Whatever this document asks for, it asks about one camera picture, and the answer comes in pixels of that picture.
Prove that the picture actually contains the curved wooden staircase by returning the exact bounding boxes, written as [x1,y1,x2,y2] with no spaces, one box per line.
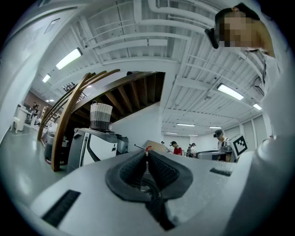
[36,68,166,172]

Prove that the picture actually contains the grey white woven basket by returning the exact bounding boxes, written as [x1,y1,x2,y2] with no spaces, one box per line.
[89,100,113,131]

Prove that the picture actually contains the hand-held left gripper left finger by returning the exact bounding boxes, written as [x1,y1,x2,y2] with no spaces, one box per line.
[105,150,150,203]

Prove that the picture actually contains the person's head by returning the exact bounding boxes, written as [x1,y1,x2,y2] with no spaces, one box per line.
[214,2,276,58]

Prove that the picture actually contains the white table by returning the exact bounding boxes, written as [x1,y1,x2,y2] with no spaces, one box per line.
[16,104,31,126]

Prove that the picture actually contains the white ceiling pipe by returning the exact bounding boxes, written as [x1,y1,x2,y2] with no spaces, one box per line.
[147,0,218,26]

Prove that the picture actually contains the white stool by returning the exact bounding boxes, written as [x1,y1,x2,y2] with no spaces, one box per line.
[11,116,25,134]

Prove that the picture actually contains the grey round appliance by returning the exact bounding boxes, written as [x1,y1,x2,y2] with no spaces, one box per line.
[196,150,228,161]

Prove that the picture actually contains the person's white shirt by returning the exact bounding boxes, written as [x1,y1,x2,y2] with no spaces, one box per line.
[227,47,295,236]

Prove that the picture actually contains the large brown cardboard box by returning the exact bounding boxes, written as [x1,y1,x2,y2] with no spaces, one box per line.
[146,139,168,153]

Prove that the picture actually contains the black head camera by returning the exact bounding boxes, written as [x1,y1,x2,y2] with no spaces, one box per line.
[204,27,220,50]

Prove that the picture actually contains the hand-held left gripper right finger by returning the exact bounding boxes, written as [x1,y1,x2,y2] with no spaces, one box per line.
[147,151,193,201]

